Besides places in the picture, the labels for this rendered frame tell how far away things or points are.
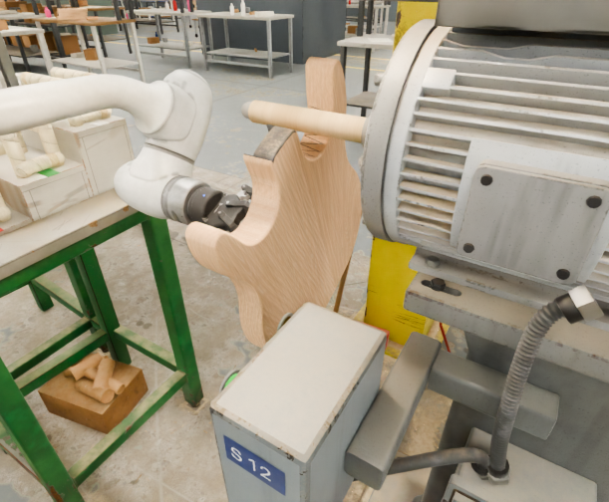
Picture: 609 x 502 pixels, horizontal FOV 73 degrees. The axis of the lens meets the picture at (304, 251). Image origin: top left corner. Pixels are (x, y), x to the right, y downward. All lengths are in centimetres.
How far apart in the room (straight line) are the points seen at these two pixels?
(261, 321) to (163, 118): 42
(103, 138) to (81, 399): 99
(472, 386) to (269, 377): 24
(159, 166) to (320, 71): 38
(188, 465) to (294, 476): 132
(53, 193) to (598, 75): 107
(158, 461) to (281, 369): 134
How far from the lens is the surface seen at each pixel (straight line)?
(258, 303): 58
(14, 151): 116
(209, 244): 46
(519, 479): 60
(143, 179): 85
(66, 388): 186
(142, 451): 174
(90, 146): 120
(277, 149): 51
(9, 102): 73
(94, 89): 78
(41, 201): 117
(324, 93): 62
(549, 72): 42
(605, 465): 62
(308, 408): 36
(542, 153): 39
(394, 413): 47
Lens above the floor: 141
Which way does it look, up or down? 33 degrees down
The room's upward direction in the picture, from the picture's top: straight up
